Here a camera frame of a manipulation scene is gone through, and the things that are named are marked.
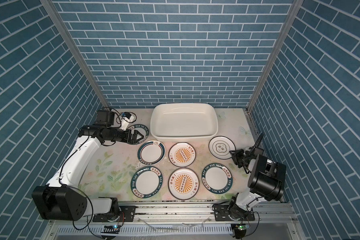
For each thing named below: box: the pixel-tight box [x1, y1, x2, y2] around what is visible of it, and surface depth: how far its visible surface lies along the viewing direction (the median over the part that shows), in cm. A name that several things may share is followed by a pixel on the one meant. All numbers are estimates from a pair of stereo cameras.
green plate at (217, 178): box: [201, 162, 233, 195], surface depth 89 cm
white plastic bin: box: [150, 102, 219, 142], surface depth 114 cm
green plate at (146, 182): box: [130, 166, 163, 199], surface depth 86 cm
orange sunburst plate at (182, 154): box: [168, 142, 197, 168], surface depth 96 cm
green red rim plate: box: [137, 140, 166, 166], surface depth 98 cm
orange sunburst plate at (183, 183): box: [168, 167, 200, 201], surface depth 85 cm
